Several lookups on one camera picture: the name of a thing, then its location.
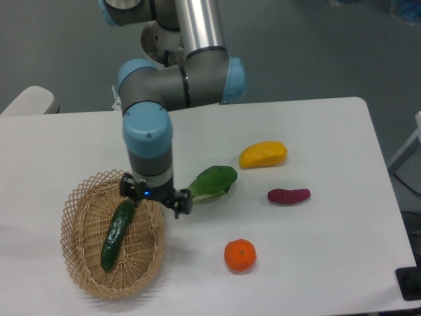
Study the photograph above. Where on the white furniture frame right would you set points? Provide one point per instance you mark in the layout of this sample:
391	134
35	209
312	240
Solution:
406	150

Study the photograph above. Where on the green bok choy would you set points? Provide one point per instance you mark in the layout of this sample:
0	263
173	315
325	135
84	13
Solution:
213	182

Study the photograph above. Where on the blue item top right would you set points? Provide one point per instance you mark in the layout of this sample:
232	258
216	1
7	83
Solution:
406	10

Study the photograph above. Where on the green cucumber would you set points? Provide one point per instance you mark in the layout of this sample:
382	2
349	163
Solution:
120	221

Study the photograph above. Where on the black device at table edge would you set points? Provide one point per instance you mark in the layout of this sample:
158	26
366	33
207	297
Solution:
408	279

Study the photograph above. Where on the white chair armrest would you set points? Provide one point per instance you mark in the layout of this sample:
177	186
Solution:
34	100

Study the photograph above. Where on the oval wicker basket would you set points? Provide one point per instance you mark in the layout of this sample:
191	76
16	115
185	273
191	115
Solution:
86	218

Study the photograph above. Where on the yellow mango slice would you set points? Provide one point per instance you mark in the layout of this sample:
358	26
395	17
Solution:
263	154

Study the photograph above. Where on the orange tangerine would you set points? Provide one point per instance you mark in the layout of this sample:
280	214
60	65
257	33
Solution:
240	255

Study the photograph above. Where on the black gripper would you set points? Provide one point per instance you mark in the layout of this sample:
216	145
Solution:
179	201

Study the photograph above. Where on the purple sweet potato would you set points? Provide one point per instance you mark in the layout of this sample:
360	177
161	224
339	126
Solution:
288	197

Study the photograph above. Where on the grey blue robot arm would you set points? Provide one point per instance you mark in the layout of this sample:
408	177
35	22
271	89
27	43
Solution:
206	75

